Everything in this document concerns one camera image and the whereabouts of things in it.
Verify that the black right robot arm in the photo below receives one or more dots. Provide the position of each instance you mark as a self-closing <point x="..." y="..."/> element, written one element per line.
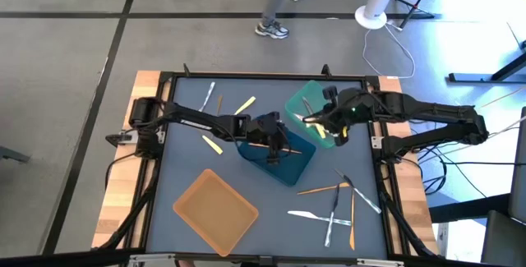
<point x="444" y="113"/>

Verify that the black frame clamp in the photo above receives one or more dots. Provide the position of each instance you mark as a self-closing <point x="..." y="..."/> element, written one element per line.
<point x="187" y="71"/>
<point x="326" y="71"/>

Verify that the green translucent plastic bin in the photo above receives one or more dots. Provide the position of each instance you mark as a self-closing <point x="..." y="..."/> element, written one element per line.
<point x="312" y="90"/>

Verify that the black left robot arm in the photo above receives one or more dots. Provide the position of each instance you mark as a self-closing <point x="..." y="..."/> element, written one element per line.
<point x="193" y="121"/>

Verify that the grey table mat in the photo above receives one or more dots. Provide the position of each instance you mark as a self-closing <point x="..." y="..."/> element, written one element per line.
<point x="271" y="94"/>

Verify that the black desk foot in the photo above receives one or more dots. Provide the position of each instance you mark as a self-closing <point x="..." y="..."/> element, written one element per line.
<point x="464" y="211"/>
<point x="472" y="78"/>

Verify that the gold utensil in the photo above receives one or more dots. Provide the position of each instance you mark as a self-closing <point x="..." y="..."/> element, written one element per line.
<point x="220" y="102"/>
<point x="352" y="238"/>
<point x="296" y="151"/>
<point x="316" y="190"/>

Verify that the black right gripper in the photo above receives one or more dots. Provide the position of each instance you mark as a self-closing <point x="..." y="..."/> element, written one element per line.
<point x="349" y="109"/>

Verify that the black tripod stand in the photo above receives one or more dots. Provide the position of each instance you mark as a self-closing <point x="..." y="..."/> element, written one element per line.
<point x="419" y="0"/>

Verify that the silver metal bracket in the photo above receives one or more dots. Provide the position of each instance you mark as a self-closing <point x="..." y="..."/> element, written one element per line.
<point x="152" y="260"/>
<point x="380" y="263"/>

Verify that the blue plastic bin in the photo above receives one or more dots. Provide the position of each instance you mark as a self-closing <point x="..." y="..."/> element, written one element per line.
<point x="296" y="168"/>

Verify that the orange translucent plastic bin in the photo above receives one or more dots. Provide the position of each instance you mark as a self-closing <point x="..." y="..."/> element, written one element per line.
<point x="213" y="213"/>

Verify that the dark grey furniture piece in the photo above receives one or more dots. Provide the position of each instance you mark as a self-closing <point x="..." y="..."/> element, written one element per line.
<point x="505" y="238"/>

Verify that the black aluminium table frame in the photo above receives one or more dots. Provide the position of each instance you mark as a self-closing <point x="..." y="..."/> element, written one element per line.
<point x="267" y="75"/>

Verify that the silver knife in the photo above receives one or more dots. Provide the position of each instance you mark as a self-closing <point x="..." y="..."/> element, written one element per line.
<point x="300" y="214"/>

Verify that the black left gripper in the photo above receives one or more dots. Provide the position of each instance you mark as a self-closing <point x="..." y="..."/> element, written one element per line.
<point x="261" y="129"/>

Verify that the grey furniture foot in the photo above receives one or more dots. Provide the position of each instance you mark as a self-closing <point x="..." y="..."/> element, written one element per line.
<point x="12" y="154"/>

